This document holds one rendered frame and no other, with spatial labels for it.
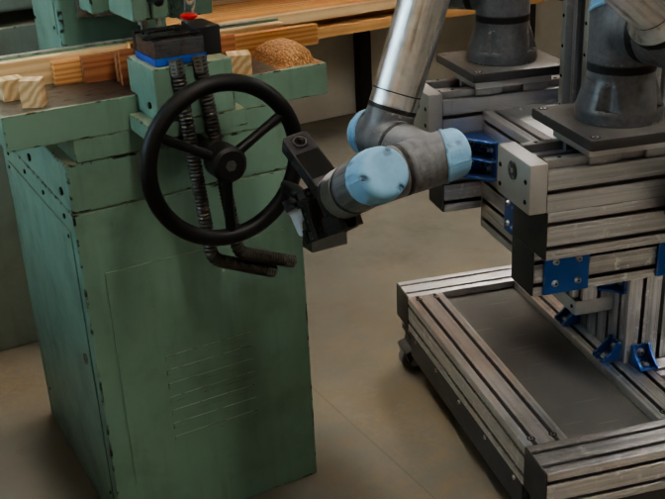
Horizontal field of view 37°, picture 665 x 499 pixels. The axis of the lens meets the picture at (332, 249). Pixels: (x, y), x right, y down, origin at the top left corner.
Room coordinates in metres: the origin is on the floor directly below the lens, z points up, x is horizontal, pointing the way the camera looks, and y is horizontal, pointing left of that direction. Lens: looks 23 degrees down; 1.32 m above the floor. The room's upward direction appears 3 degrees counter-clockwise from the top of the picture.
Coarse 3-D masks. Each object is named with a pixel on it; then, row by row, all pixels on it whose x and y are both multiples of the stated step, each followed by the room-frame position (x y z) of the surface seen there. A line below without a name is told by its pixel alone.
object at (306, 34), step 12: (312, 24) 2.01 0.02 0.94; (240, 36) 1.93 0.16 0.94; (252, 36) 1.95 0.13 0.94; (264, 36) 1.96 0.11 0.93; (276, 36) 1.97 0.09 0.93; (288, 36) 1.98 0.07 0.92; (300, 36) 1.99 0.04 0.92; (312, 36) 2.01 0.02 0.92; (240, 48) 1.93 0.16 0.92; (252, 48) 1.94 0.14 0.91; (60, 60) 1.78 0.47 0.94; (72, 60) 1.78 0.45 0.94; (60, 72) 1.77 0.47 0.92; (72, 72) 1.78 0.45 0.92; (60, 84) 1.76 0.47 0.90
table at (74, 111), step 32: (256, 64) 1.85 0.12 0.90; (320, 64) 1.84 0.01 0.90; (64, 96) 1.68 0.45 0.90; (96, 96) 1.67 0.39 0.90; (128, 96) 1.66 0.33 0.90; (288, 96) 1.81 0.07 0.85; (0, 128) 1.58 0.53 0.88; (32, 128) 1.58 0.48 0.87; (64, 128) 1.61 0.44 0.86; (96, 128) 1.63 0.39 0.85; (128, 128) 1.66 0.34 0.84; (224, 128) 1.64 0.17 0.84
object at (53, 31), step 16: (32, 0) 2.13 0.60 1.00; (48, 0) 2.00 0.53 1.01; (64, 0) 1.97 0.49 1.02; (48, 16) 2.02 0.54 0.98; (64, 16) 1.97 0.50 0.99; (112, 16) 2.01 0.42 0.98; (48, 32) 2.05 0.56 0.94; (64, 32) 1.96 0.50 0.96; (80, 32) 1.98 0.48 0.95; (96, 32) 1.99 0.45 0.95; (112, 32) 2.01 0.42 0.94; (128, 32) 2.02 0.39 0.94; (48, 48) 2.07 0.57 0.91
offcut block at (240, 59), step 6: (228, 54) 1.78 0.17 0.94; (234, 54) 1.78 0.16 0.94; (240, 54) 1.77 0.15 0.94; (246, 54) 1.77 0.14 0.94; (234, 60) 1.77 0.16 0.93; (240, 60) 1.77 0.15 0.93; (246, 60) 1.77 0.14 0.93; (234, 66) 1.77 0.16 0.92; (240, 66) 1.77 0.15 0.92; (246, 66) 1.77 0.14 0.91; (234, 72) 1.77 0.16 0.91; (240, 72) 1.77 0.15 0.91; (246, 72) 1.77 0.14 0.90
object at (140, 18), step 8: (112, 0) 1.89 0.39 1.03; (120, 0) 1.84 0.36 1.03; (128, 0) 1.80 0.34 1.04; (136, 0) 1.80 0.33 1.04; (144, 0) 1.81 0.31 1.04; (112, 8) 1.89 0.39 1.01; (120, 8) 1.85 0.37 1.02; (128, 8) 1.81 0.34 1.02; (136, 8) 1.80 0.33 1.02; (144, 8) 1.80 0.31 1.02; (152, 8) 1.81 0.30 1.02; (160, 8) 1.82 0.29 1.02; (128, 16) 1.81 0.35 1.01; (136, 16) 1.80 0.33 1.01; (144, 16) 1.80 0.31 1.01; (152, 16) 1.81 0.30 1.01; (160, 16) 1.82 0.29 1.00; (144, 24) 1.85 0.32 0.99
